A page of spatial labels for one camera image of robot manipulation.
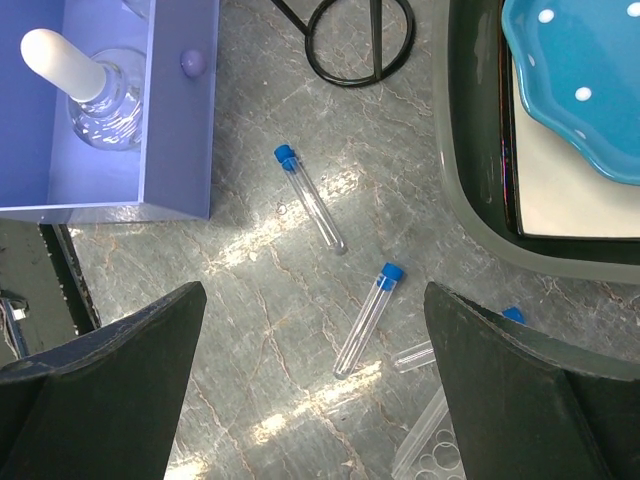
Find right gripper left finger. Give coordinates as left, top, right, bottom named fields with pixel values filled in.
left=1, top=281, right=207, bottom=479

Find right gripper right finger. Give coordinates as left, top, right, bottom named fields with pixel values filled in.
left=424, top=282, right=639, bottom=479

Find clear test tube rack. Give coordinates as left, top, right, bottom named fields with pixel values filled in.
left=391, top=387, right=466, bottom=480

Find round flask white stopper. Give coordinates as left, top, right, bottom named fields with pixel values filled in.
left=19, top=28, right=147, bottom=151

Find blue cap test tube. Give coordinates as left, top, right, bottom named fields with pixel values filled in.
left=333, top=262, right=405, bottom=380
left=274, top=144, right=346, bottom=255
left=391, top=307, right=526, bottom=373

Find white square plate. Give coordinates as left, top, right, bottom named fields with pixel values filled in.
left=513, top=60, right=639, bottom=239

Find multicolour compartment organizer tray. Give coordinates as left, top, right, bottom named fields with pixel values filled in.
left=1, top=1, right=219, bottom=224

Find blue polka dot plate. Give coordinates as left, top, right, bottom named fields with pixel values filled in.
left=501, top=0, right=639, bottom=185

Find dark green plastic tray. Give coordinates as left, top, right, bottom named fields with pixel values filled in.
left=432, top=1, right=639, bottom=284

